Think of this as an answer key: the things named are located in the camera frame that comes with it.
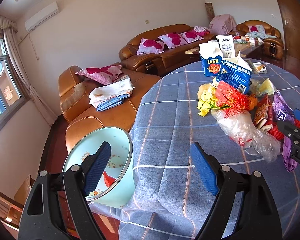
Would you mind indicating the red orange crinkled wrapper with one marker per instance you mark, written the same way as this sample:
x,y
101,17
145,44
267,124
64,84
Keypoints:
x,y
227,96

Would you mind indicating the beige curtain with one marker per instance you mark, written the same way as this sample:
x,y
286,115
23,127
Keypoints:
x,y
9,28

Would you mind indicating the pink floral pillow on chaise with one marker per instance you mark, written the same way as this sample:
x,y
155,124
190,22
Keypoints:
x,y
105,75

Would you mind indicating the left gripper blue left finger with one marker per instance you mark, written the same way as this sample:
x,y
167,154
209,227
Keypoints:
x,y
42,216

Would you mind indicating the small white snack packet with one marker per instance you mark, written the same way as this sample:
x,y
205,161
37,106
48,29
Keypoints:
x,y
259,68

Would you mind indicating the blue plaid tablecloth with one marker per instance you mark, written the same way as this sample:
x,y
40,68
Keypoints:
x,y
170,201

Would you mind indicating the red snack packet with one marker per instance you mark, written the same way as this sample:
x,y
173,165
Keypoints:
x,y
263,118

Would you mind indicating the brown leather armchair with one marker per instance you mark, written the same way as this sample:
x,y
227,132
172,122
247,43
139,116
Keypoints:
x,y
270,36

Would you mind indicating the pale yellow green wrapper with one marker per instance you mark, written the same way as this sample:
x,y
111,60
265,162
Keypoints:
x,y
261,88

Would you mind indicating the white wall air conditioner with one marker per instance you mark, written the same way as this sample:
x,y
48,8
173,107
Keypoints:
x,y
41,16

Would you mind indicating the folded blue striped cloth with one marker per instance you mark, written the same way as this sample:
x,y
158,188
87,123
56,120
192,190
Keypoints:
x,y
112,102

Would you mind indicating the brown wooden door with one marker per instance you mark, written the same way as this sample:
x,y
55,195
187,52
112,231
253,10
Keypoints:
x,y
290,14

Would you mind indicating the pink floral pillow right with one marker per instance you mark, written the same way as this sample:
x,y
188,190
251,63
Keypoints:
x,y
191,36

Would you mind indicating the standing blue LOOK carton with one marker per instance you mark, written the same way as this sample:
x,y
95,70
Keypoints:
x,y
211,57

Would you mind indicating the brown leather chaise sofa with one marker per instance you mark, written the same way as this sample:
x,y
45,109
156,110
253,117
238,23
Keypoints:
x,y
88,105

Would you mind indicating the clear plastic bag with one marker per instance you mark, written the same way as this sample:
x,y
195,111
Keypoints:
x,y
238,125

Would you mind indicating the brown leather long sofa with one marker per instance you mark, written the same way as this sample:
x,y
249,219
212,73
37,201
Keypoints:
x,y
165,62

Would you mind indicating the yellow plastic bag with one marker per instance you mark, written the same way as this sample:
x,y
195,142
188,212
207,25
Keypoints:
x,y
207,100

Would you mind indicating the pink covered side stand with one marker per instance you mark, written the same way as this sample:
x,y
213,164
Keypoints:
x,y
222,24

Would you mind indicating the window with frame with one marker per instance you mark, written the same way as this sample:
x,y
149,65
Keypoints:
x,y
12,96

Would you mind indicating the white tall milk carton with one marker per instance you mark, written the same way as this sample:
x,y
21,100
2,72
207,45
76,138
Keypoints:
x,y
226,44

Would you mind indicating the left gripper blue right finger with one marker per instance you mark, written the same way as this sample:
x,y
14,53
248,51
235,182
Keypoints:
x,y
257,218

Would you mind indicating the wooden coffee table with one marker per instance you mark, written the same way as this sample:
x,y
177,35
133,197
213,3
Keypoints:
x,y
247,50

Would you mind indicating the pink floral pillow left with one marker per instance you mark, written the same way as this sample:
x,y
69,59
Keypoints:
x,y
148,46

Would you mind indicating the folded white cloth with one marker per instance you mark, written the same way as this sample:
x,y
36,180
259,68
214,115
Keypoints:
x,y
104,93

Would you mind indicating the red foam net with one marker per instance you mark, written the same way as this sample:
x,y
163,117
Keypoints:
x,y
279,135

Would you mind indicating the blue look carton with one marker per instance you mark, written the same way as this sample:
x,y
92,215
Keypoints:
x,y
236,72
211,57

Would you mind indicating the pink floral pillow middle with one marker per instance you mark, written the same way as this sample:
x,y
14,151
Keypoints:
x,y
172,40

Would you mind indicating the light green trash bin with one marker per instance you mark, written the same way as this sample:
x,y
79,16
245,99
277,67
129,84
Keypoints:
x,y
116,185

